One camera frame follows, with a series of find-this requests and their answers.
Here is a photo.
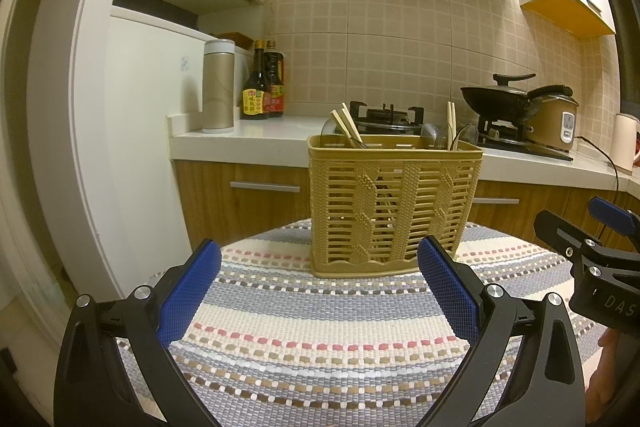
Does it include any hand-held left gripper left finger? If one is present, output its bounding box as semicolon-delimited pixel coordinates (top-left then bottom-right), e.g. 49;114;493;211
52;237;223;427

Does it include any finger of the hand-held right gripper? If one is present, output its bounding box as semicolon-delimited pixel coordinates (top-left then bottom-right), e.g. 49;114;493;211
532;209;608;278
587;196;640;253

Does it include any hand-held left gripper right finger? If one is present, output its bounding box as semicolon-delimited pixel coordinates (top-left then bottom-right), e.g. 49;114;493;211
417;234;586;427

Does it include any beige plastic utensil basket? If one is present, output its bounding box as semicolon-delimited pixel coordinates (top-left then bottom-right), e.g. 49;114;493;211
306;133;485;279

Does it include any person's right hand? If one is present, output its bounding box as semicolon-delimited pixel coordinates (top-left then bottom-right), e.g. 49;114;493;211
585;327;623;413

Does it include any white kettle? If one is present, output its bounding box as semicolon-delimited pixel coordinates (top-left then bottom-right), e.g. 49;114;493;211
612;113;640;172

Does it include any wooden base cabinet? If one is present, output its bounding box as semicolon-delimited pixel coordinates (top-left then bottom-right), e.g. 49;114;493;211
172;159;640;258

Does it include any beige rice cooker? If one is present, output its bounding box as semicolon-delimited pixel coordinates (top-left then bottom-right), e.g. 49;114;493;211
525;94;580;152

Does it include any striped woven mat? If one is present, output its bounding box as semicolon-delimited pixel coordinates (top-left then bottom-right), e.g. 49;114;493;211
117;218;608;427

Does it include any black wok with lid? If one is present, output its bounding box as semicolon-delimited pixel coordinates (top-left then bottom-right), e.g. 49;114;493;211
460;73;573;122

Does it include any white refrigerator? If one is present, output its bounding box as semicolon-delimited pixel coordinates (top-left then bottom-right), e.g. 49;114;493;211
70;4;258;303

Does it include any black gas stove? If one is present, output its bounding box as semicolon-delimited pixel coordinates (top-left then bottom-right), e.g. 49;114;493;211
345;101;575;162

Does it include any yellow label sauce bottle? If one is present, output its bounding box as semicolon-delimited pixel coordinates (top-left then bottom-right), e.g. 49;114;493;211
242;40;266;120

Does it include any beige thermos flask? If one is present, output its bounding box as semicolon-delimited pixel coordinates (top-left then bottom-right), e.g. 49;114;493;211
201;39;236;134

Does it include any red label sauce bottle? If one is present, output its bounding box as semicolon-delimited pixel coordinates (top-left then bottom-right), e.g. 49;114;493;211
264;40;286;118

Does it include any black power cable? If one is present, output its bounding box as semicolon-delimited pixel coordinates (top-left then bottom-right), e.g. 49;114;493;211
574;136;621;190

